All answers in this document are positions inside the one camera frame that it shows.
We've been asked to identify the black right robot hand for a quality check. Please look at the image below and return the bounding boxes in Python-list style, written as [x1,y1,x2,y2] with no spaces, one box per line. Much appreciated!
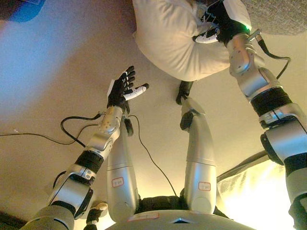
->
[191,0,252,45]

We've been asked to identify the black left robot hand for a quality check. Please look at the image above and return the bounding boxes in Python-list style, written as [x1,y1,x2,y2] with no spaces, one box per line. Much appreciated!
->
[106,66,150,110]

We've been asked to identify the white pillow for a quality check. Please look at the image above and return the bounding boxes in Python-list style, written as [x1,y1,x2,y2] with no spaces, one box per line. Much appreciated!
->
[131,0,252,82]

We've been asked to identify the black left robot foot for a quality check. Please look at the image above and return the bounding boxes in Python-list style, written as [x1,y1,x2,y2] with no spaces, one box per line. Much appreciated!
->
[123,118,134,137]

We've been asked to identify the black robot foot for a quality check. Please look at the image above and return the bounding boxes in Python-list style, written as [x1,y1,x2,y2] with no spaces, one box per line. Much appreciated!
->
[176,80,194,105]
[123,118,134,137]

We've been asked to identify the black right robot foot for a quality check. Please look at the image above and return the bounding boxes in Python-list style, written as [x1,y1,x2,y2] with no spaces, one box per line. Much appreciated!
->
[176,80,194,105]

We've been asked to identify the silver left robot leg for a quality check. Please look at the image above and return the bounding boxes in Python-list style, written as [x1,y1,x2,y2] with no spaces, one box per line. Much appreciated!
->
[105,115,141,223]

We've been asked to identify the silver robot leg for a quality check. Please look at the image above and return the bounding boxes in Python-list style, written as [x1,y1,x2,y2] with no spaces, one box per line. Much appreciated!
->
[179,97,218,215]
[105,115,141,223]

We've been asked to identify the silver right robot leg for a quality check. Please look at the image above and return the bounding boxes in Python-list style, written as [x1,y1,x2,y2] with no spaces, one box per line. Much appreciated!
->
[179,97,218,215]

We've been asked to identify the beige and black object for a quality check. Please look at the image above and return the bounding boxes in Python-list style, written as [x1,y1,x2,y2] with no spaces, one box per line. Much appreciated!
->
[85,201,108,230]

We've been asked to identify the blue blurry object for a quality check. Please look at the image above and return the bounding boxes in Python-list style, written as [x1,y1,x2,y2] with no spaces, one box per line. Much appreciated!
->
[9,0,46,23]

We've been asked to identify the gray robot torso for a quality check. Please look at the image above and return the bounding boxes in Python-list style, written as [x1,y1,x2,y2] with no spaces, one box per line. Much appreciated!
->
[103,195,257,230]

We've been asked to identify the translucent plastic bag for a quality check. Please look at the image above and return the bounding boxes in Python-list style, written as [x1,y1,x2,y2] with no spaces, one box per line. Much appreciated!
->
[217,150,295,230]

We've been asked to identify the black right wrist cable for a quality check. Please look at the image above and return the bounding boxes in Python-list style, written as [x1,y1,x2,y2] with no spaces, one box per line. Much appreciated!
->
[248,28,292,81]

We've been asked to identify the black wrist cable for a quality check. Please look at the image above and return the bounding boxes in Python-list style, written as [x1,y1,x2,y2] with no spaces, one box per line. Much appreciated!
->
[248,28,292,81]
[60,112,103,148]

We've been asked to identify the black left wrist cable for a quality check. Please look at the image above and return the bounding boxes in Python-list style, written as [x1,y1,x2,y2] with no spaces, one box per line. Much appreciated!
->
[60,112,103,148]

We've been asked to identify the long thin black cable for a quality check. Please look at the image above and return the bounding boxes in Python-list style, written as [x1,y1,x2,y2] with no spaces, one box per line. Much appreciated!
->
[128,115,178,197]

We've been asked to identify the thin black floor cable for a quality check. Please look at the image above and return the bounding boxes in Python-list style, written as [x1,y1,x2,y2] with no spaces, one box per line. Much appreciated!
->
[0,132,84,146]

